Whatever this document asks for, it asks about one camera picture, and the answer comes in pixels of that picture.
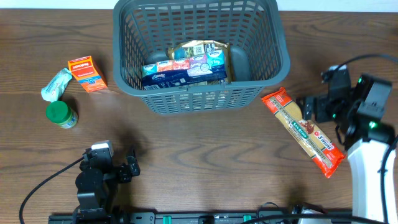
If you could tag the green lid seasoning jar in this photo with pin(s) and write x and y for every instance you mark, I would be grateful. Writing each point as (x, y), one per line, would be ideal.
(61, 114)

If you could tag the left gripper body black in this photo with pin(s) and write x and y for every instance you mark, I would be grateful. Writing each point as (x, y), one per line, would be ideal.
(122, 173)

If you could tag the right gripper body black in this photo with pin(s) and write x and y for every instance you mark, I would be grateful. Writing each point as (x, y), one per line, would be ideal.
(310, 107)

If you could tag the crumpled light green packet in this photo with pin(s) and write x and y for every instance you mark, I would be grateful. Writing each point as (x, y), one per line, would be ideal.
(56, 87)

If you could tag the orange medicine box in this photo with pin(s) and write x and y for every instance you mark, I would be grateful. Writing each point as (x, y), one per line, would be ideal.
(87, 73)

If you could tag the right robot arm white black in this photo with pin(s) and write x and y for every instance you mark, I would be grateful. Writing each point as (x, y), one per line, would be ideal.
(370, 144)

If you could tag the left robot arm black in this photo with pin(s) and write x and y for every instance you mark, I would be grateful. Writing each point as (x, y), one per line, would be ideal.
(98, 185)

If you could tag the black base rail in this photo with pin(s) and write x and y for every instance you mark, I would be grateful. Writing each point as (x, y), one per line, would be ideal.
(170, 218)

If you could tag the blue Kleenex tissue multipack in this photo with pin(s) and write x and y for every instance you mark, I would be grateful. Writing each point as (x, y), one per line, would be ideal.
(167, 74)

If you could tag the brown Nescafe Gold coffee bag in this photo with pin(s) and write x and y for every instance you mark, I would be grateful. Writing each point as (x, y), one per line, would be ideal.
(209, 60)

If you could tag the grey plastic basket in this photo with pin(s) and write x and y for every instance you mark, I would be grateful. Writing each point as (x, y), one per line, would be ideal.
(144, 30)

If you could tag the San Remo spaghetti packet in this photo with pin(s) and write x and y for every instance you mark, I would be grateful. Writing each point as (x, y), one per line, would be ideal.
(325, 154)

